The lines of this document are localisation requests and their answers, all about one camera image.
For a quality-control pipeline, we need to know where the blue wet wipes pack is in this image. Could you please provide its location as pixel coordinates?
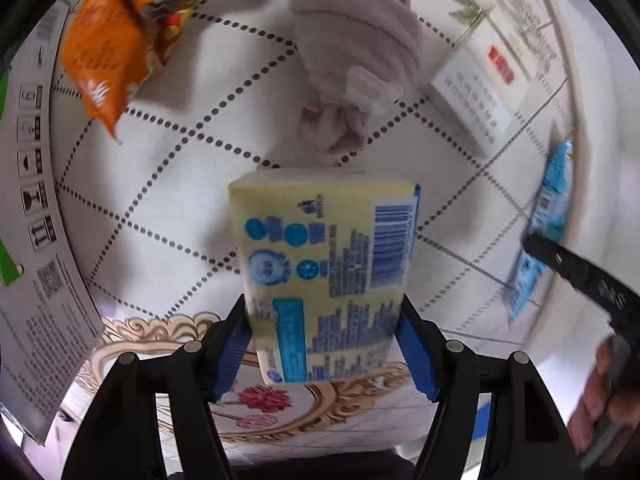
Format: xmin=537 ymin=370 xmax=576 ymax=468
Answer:
xmin=502 ymin=137 xmax=576 ymax=323

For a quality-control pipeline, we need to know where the white cardboard box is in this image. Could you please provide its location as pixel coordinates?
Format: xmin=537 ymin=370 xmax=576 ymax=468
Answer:
xmin=0 ymin=0 xmax=106 ymax=446

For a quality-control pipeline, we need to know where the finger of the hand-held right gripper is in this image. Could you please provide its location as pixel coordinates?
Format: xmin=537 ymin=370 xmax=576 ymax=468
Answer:
xmin=521 ymin=232 xmax=640 ymax=333

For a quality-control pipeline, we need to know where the orange snack bag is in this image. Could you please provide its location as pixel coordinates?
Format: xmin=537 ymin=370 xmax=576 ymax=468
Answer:
xmin=58 ymin=0 xmax=211 ymax=145

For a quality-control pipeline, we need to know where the lilac fluffy towel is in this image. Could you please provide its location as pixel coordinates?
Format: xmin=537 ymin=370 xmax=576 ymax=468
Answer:
xmin=237 ymin=0 xmax=426 ymax=157

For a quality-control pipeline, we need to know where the person's right hand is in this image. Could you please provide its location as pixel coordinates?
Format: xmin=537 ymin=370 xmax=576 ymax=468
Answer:
xmin=567 ymin=335 xmax=640 ymax=456

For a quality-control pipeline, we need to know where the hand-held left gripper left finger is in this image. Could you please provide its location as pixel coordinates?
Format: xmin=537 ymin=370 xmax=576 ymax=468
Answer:
xmin=61 ymin=294 xmax=252 ymax=480

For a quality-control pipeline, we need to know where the yellow tissue pack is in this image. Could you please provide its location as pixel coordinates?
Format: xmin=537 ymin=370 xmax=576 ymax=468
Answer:
xmin=227 ymin=167 xmax=422 ymax=386

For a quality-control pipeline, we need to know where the patterned white tablecloth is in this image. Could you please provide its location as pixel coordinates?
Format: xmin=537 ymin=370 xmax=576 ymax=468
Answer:
xmin=47 ymin=0 xmax=601 ymax=443

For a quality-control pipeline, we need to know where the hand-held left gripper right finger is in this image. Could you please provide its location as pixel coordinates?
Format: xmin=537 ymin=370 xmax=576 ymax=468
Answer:
xmin=395 ymin=294 xmax=585 ymax=480

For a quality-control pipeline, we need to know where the white paper box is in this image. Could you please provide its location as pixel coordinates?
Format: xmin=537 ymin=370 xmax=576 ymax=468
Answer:
xmin=424 ymin=42 xmax=516 ymax=158

